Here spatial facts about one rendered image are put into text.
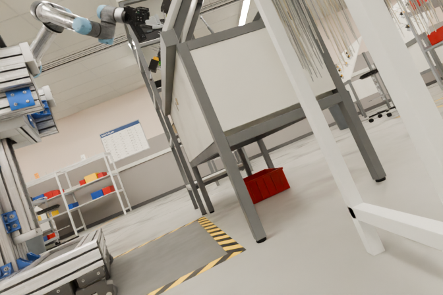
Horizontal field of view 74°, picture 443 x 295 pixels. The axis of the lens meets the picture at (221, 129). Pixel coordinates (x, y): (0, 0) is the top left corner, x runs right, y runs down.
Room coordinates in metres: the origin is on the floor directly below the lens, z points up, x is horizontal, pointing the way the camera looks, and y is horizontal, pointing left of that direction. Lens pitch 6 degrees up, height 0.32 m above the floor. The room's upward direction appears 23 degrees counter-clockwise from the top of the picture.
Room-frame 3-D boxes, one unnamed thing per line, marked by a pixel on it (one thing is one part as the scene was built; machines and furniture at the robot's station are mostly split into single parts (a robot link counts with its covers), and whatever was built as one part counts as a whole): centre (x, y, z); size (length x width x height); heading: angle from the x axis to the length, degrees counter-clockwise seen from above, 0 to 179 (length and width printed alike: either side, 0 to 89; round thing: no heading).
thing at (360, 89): (6.81, -3.19, 0.83); 1.18 x 0.72 x 1.65; 3
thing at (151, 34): (2.50, 0.25, 1.56); 0.30 x 0.23 x 0.19; 106
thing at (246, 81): (1.73, -0.12, 0.60); 1.17 x 0.58 x 0.40; 14
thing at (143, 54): (2.61, 0.22, 0.93); 0.60 x 0.50 x 1.85; 14
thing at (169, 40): (1.66, 0.19, 0.83); 1.18 x 0.05 x 0.06; 14
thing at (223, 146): (1.73, -0.11, 0.40); 1.18 x 0.60 x 0.80; 14
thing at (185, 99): (1.39, 0.11, 0.60); 0.55 x 0.03 x 0.39; 14
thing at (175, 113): (1.93, 0.24, 0.60); 0.55 x 0.02 x 0.39; 14
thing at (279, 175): (2.07, -0.09, 0.07); 0.39 x 0.29 x 0.14; 11
